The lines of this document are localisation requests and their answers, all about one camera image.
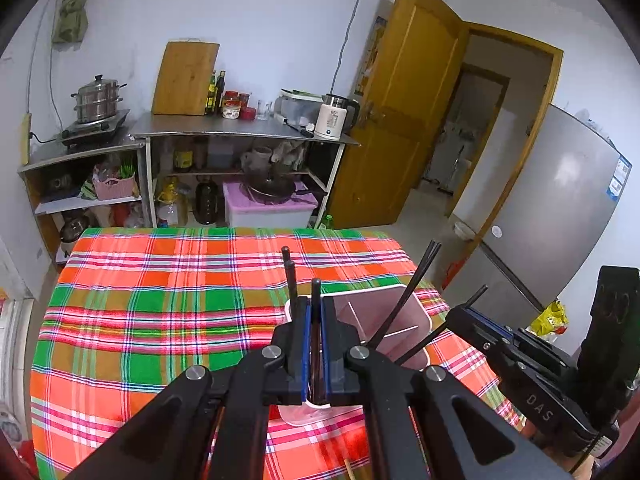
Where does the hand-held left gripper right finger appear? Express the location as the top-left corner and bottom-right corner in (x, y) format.
(320, 296), (573, 480)

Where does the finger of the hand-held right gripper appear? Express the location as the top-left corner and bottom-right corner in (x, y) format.
(444, 306), (512, 362)
(466, 307), (527, 344)

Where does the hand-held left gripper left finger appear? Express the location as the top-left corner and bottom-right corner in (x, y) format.
(65, 296), (312, 480)

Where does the black chopstick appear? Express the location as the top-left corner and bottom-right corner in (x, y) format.
(396, 285), (489, 366)
(372, 243), (443, 348)
(367, 241), (437, 350)

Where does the white plastic utensil holder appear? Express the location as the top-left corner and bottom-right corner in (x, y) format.
(276, 284), (433, 427)

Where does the yellow snack bag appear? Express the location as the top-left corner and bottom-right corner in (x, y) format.
(530, 300), (568, 338)

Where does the grey refrigerator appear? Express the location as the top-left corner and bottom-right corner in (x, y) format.
(442, 104), (632, 321)

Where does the purple lid storage box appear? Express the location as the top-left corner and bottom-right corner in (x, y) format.
(222, 180), (319, 229)

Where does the plaid tablecloth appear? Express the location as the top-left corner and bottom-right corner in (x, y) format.
(29, 227), (526, 480)

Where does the dark wok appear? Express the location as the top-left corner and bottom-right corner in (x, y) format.
(247, 172), (311, 206)

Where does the dark brown jar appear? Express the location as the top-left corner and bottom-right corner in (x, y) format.
(192, 180), (221, 226)

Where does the grey rag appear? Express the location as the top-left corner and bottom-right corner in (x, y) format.
(272, 140), (306, 171)

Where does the yellow oil bottle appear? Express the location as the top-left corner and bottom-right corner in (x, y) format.
(155, 177), (188, 228)

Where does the grey plastic container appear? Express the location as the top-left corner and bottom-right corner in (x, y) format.
(207, 137), (236, 168)

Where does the wooden door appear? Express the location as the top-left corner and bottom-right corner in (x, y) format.
(327, 0), (468, 231)

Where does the yellow label jar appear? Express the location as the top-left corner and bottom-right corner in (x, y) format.
(172, 137), (195, 171)

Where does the white electric kettle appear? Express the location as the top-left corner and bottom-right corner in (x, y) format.
(314, 93), (361, 141)

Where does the clear plastic container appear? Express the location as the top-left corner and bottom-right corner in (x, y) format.
(277, 89), (326, 126)

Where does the steel counter table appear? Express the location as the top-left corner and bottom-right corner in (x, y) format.
(131, 112), (361, 228)

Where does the small pink basket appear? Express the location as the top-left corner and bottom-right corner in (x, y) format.
(92, 175), (138, 202)

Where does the black pot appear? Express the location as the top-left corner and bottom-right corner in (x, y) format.
(60, 215), (96, 243)

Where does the wooden cutting board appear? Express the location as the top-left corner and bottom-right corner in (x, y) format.
(151, 40), (221, 117)

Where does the black cooktop stove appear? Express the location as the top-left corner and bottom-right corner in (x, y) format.
(60, 110), (132, 150)

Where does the low steel shelf unit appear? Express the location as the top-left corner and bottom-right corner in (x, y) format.
(17, 140), (151, 266)

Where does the steel steamer pot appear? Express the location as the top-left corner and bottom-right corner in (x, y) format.
(70, 74), (128, 126)

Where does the yellowed power strip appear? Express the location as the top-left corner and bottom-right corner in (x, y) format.
(19, 112), (32, 166)

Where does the green hanging cloth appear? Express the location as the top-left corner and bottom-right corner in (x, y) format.
(51, 0), (103, 45)

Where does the black handled knife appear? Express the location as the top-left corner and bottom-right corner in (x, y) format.
(282, 117), (315, 138)

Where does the wooden door frame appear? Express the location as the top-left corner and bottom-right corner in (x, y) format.
(445, 25), (565, 221)

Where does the wall poster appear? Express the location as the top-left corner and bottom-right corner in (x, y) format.
(354, 15), (388, 97)

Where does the black wall cable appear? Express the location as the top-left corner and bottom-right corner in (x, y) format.
(330, 0), (373, 91)

